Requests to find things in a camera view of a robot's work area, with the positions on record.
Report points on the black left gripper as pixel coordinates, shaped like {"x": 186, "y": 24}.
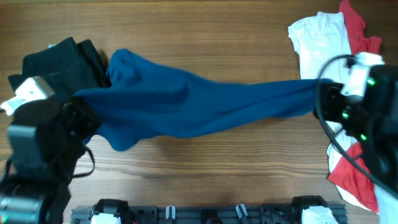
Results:
{"x": 84, "y": 116}

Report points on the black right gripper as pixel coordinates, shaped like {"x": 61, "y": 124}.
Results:
{"x": 329, "y": 93}

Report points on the blue polo shirt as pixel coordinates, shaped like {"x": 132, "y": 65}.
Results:
{"x": 146, "y": 100}

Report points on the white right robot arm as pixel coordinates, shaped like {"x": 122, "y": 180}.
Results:
{"x": 372, "y": 120}

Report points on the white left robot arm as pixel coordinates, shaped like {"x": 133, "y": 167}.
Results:
{"x": 30, "y": 200}

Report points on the red t-shirt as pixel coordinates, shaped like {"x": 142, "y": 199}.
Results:
{"x": 357, "y": 28}

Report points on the white t-shirt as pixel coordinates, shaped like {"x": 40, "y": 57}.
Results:
{"x": 317, "y": 39}

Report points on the folded black garment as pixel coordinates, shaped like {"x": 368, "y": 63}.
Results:
{"x": 67, "y": 67}

